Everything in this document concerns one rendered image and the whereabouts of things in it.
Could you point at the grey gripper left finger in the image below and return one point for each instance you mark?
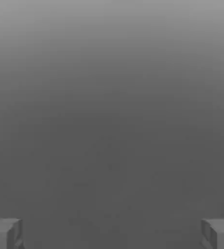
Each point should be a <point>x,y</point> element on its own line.
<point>1,233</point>

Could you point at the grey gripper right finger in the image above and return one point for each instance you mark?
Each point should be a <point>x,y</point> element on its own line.
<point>222,233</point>

